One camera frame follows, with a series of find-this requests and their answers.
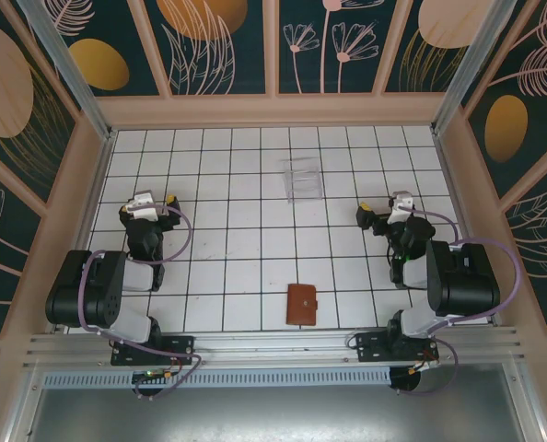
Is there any aluminium corner post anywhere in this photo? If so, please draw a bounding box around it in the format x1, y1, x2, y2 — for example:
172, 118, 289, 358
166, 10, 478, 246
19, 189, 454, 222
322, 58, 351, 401
431, 0, 519, 135
16, 0, 114, 140

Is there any aluminium frame rail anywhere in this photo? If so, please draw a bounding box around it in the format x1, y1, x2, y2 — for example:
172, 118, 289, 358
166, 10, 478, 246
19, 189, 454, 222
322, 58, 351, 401
22, 325, 528, 369

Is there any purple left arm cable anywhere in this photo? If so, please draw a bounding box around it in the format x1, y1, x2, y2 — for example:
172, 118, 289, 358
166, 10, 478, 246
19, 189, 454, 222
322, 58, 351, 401
78, 205, 204, 401

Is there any clear acrylic card stand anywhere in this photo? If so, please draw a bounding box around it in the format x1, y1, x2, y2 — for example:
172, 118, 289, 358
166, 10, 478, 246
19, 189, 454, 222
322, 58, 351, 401
281, 157, 324, 204

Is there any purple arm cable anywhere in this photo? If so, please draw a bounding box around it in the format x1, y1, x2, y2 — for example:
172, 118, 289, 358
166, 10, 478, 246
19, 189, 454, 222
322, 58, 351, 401
395, 206, 521, 397
78, 205, 204, 401

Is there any grey metal sheet panel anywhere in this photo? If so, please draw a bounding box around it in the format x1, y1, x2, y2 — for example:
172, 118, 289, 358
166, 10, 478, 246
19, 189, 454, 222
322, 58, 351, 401
4, 362, 547, 442

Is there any brown leather card holder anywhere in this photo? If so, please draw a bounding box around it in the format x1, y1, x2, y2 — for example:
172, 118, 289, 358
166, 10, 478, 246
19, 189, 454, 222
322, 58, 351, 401
285, 283, 319, 327

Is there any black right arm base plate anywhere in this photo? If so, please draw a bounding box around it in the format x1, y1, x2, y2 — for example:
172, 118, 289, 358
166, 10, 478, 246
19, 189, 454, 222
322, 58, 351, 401
355, 331, 440, 365

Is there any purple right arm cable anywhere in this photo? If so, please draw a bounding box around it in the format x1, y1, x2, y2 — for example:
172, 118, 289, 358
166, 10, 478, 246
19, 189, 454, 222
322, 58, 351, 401
395, 206, 521, 397

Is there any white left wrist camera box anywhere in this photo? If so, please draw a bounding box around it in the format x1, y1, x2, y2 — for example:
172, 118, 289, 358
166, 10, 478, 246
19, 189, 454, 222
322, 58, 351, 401
125, 192, 158, 220

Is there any small green lit circuit board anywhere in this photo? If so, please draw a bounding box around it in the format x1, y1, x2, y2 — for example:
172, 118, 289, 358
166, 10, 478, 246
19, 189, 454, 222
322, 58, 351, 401
132, 367, 174, 384

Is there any grey slotted cable duct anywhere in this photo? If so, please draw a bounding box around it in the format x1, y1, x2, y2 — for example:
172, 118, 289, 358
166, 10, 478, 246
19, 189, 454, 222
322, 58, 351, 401
41, 369, 393, 389

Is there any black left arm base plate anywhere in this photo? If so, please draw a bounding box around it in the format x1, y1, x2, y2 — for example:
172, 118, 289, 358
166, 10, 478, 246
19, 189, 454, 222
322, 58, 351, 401
111, 334, 196, 367

